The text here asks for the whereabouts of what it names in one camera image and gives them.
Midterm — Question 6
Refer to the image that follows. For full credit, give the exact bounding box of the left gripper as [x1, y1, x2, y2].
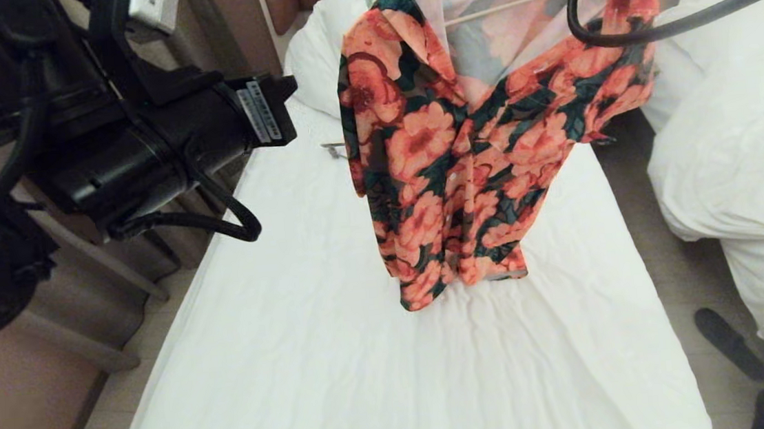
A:
[40, 72, 309, 236]

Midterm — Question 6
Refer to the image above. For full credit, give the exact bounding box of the floral short sleeve shirt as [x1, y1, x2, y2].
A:
[329, 0, 685, 317]

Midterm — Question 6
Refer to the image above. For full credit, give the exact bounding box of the clothes hanger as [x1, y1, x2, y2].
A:
[320, 140, 350, 163]

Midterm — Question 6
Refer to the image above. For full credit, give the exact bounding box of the white duvet bed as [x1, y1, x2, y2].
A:
[632, 0, 764, 429]

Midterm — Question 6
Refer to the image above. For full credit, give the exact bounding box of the white pillow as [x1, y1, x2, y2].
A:
[276, 0, 389, 124]

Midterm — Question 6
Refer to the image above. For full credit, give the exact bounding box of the black slipper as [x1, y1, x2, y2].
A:
[692, 303, 764, 386]

